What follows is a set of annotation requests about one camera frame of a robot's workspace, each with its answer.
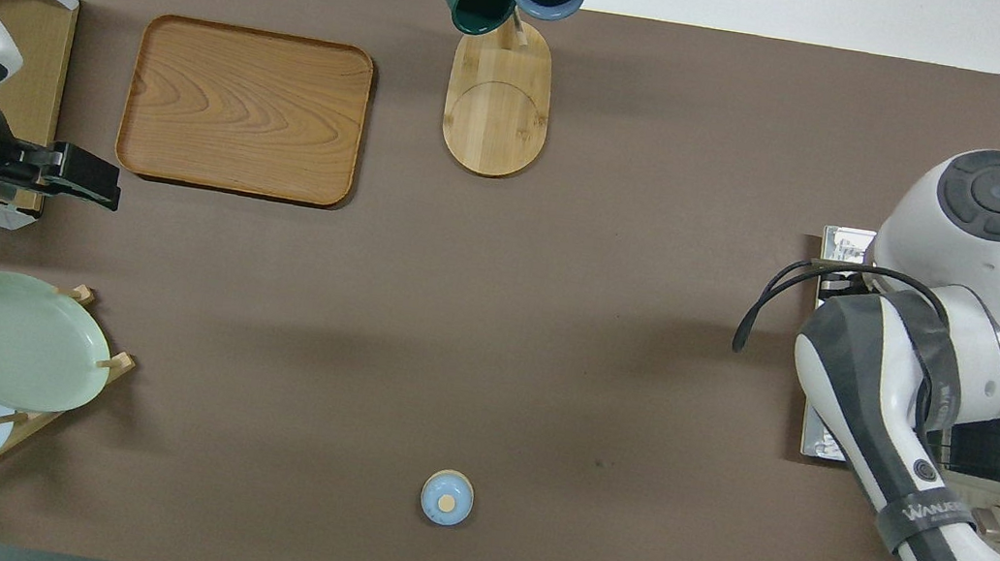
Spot wooden serving tray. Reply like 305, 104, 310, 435
111, 10, 379, 213

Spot pale green plate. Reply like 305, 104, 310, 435
0, 270, 123, 423

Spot silver oven knob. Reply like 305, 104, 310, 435
969, 506, 1000, 545

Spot brown table mat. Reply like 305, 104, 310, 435
0, 0, 1000, 561

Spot wooden mug tree stand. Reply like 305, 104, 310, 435
408, 0, 589, 188

